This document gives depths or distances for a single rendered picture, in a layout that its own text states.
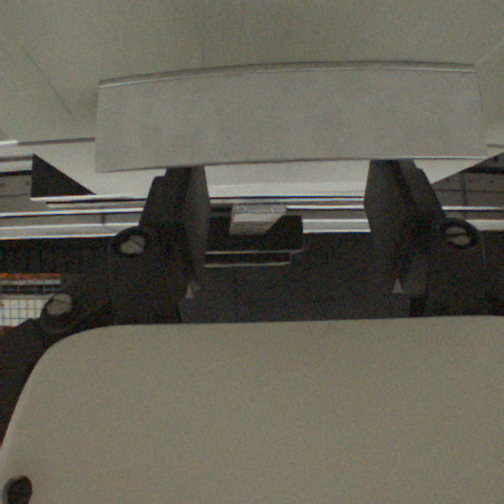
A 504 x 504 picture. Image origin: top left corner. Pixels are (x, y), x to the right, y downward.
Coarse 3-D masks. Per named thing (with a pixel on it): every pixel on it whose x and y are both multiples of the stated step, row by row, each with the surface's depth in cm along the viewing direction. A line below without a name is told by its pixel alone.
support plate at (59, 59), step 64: (0, 0) 5; (64, 0) 6; (128, 0) 6; (192, 0) 6; (256, 0) 6; (320, 0) 6; (384, 0) 6; (448, 0) 6; (0, 64) 7; (64, 64) 8; (128, 64) 8; (192, 64) 8; (256, 64) 8; (0, 128) 11; (64, 128) 11; (128, 192) 21
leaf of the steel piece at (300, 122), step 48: (144, 96) 8; (192, 96) 8; (240, 96) 8; (288, 96) 8; (336, 96) 8; (384, 96) 8; (432, 96) 8; (96, 144) 8; (144, 144) 8; (192, 144) 8; (240, 144) 8; (288, 144) 8; (336, 144) 8; (384, 144) 8; (432, 144) 8; (480, 144) 8
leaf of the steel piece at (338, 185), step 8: (248, 184) 19; (256, 184) 19; (264, 184) 19; (272, 184) 19; (280, 184) 19; (288, 184) 19; (296, 184) 19; (304, 184) 19; (312, 184) 19; (320, 184) 19; (328, 184) 19; (336, 184) 19; (344, 184) 19; (352, 184) 19; (360, 184) 19; (216, 192) 21; (224, 192) 21; (232, 192) 21; (240, 192) 21; (248, 192) 21; (256, 192) 21; (264, 192) 21; (272, 192) 21
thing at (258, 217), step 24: (240, 216) 28; (264, 216) 28; (288, 216) 41; (216, 240) 40; (240, 240) 41; (264, 240) 41; (288, 240) 41; (216, 264) 41; (240, 264) 42; (264, 264) 43
